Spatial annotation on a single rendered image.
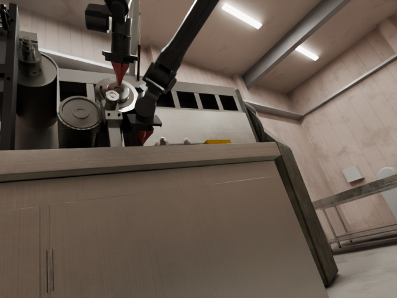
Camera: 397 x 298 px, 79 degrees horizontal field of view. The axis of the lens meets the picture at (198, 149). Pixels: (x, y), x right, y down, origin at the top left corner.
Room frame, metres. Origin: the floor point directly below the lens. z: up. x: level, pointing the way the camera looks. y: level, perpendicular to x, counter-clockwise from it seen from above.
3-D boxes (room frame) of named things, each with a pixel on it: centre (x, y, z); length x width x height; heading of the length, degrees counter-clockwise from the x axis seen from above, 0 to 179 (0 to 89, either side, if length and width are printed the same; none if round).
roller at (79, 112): (0.73, 0.39, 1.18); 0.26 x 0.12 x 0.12; 32
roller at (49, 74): (0.67, 0.51, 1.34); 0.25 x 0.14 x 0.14; 32
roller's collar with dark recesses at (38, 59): (0.54, 0.42, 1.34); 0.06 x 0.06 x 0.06; 32
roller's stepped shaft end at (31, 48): (0.48, 0.39, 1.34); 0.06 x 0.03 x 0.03; 32
